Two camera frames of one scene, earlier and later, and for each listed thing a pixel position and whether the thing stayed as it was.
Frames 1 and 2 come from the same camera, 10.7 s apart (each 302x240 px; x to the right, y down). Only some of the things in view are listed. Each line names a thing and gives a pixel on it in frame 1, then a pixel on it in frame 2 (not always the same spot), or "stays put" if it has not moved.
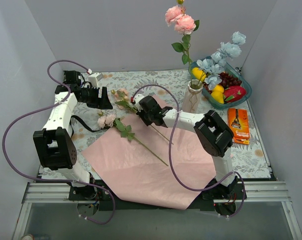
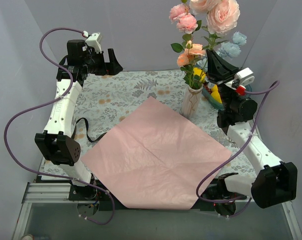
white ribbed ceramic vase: [192, 97] stays put
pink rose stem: [123, 95] -> [187, 61]
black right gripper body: [142, 110] -> [222, 77]
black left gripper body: [100, 96] -> [106, 63]
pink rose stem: [110, 120] -> [222, 17]
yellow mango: [198, 74] stays put
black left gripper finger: [103, 103] -> [113, 68]
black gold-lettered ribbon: [71, 128] -> [87, 134]
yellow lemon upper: [219, 88] stays put
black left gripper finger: [106, 103] -> [112, 57]
